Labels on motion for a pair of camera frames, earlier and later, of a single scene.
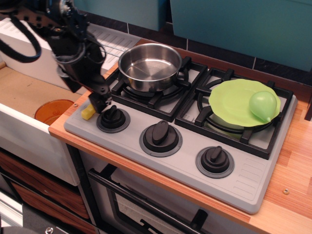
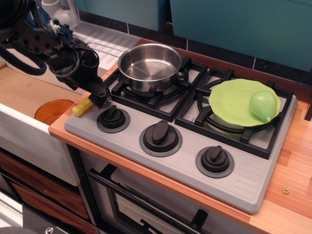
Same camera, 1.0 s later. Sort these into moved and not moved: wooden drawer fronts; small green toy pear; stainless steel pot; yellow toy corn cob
Moved: yellow toy corn cob
Not moved: wooden drawer fronts; small green toy pear; stainless steel pot
